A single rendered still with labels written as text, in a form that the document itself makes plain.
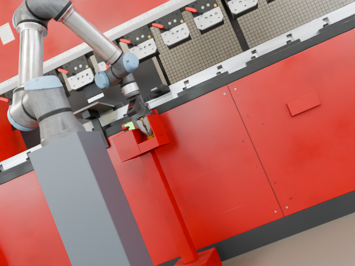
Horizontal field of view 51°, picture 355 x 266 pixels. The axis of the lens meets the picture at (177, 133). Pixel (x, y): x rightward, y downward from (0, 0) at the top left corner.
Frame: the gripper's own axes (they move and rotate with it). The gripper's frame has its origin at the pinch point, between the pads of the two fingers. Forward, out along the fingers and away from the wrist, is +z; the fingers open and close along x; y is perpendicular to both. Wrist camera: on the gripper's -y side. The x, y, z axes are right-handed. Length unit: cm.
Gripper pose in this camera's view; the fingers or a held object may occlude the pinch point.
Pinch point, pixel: (148, 133)
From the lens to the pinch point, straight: 174.0
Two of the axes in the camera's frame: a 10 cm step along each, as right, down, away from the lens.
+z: 4.1, 9.1, 0.2
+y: 2.5, -1.4, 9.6
